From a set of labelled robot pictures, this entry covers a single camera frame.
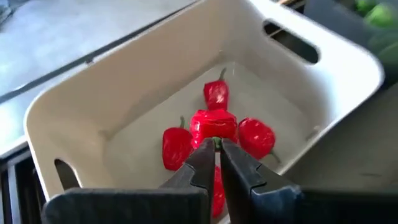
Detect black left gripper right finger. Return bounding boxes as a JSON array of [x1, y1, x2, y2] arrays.
[[221, 139, 398, 224]]

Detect beige plastic basket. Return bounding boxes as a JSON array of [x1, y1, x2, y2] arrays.
[[23, 0, 386, 224]]

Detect black aluminium table frame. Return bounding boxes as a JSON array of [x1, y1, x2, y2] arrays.
[[0, 146, 46, 224]]

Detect red toy pepper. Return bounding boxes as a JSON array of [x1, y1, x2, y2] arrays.
[[161, 115, 195, 172], [203, 67, 230, 111], [211, 164, 226, 218], [238, 116, 282, 165], [189, 108, 239, 152]]

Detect grey-blue plastic basket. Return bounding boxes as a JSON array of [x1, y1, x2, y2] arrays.
[[303, 0, 398, 91]]

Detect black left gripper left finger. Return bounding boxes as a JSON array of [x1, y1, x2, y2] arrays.
[[42, 139, 216, 224]]

